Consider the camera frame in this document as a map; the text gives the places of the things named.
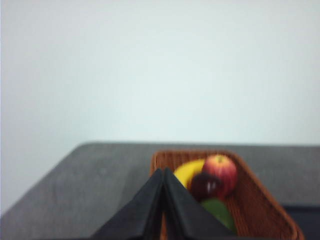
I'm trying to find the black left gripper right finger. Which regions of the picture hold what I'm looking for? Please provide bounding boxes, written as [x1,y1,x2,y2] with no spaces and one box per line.
[163,167,237,240]

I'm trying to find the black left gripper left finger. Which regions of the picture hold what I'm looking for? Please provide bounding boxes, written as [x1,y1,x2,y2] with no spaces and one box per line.
[89,168,165,240]

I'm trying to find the green avocado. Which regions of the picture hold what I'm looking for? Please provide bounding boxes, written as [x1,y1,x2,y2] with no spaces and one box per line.
[199,198,237,235]

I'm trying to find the dark purple plum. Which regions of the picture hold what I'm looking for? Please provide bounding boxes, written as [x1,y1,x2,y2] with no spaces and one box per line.
[191,172,224,202]

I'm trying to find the yellow banana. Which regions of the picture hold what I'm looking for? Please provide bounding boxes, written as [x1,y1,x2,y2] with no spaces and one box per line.
[173,159,206,190]

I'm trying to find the red yellow apple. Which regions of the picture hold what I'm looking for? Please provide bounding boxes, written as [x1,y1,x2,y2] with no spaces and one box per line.
[201,154,238,200]

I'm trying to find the brown wicker basket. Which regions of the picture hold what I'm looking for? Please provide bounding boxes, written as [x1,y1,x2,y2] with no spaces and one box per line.
[149,149,306,240]

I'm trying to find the black rectangular tray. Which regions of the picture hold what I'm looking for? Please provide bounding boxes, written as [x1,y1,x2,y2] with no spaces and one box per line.
[281,204,320,240]

